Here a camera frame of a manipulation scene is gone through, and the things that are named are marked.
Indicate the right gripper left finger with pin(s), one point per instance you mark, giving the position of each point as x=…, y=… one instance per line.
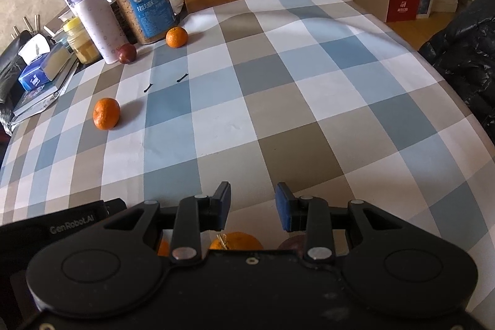
x=195, y=215

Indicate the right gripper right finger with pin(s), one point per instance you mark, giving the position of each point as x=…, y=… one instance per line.
x=310, y=215

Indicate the large orange with leaf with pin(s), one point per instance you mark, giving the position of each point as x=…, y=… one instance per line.
x=236, y=241

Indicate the dark purple plum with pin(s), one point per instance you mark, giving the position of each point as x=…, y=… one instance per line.
x=294, y=243

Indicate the small orange mandarin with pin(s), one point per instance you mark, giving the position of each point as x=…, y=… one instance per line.
x=164, y=248

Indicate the checkered tablecloth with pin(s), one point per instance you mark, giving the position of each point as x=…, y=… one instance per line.
x=313, y=93

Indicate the stack of books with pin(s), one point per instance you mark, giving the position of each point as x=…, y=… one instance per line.
x=38, y=100

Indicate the black stem piece right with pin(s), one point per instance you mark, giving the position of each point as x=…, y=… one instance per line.
x=182, y=78

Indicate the blue tissue pack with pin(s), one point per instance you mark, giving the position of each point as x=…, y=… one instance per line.
x=43, y=70

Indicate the dark plum by bottle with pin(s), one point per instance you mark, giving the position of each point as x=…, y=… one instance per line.
x=127, y=54

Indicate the orange mandarin by jar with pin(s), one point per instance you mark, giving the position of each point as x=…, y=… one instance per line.
x=176, y=37

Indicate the yellow lid jar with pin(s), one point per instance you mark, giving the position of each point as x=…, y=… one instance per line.
x=80, y=42

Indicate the black jacket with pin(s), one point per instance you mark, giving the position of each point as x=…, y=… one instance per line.
x=464, y=54

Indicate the lilac white thermos bottle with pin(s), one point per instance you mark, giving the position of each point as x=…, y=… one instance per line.
x=102, y=26

